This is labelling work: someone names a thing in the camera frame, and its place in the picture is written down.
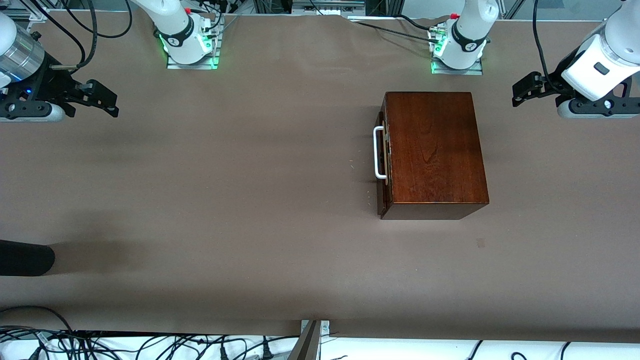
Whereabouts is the wooden drawer with white handle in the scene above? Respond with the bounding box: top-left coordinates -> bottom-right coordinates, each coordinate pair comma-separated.
373,111 -> 393,216

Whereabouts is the dark brown wooden cabinet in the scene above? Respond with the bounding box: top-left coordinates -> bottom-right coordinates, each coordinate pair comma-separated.
377,91 -> 490,221

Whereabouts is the brown table cover sheet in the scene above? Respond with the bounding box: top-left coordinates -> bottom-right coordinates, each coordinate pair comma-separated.
0,10 -> 640,343

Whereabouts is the black cylindrical object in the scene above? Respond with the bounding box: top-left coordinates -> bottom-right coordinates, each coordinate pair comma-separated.
0,239 -> 56,277

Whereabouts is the grey metal bar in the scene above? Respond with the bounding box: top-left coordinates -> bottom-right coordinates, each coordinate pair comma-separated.
287,320 -> 322,360

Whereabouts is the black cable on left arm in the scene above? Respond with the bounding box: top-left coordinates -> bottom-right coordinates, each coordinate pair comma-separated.
531,0 -> 568,96

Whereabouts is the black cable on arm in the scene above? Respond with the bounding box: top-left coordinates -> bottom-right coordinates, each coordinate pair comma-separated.
531,0 -> 568,96
17,0 -> 134,73

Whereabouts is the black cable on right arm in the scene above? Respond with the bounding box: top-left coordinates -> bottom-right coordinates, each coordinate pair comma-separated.
17,0 -> 134,73

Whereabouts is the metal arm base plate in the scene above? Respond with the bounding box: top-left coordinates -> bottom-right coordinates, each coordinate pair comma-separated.
166,22 -> 221,70
431,25 -> 485,76

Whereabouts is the black cable on table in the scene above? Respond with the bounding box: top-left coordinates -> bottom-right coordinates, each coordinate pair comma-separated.
350,14 -> 443,43

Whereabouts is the tangle of black cables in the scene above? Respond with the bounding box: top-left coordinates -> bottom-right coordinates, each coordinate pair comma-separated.
0,305 -> 301,360

